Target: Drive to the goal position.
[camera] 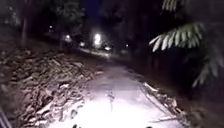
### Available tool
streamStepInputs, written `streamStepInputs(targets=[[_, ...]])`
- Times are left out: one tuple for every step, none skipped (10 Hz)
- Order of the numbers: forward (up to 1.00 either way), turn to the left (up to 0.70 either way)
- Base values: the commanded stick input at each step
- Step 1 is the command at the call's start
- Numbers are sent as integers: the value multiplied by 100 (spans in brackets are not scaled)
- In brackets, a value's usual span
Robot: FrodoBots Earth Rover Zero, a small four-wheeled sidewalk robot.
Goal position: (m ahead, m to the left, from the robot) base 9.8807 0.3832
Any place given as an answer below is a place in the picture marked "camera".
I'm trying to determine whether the grey concrete path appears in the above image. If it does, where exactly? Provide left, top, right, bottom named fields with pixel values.
left=46, top=49, right=183, bottom=128

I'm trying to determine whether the dark verge with plants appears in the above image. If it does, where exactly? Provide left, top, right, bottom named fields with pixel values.
left=126, top=53, right=224, bottom=128

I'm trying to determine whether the leaf-strewn ground slope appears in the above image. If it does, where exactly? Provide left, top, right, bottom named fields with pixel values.
left=0, top=33, right=104, bottom=128

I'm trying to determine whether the palm frond bush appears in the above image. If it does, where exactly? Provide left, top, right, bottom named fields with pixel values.
left=148, top=0, right=224, bottom=89

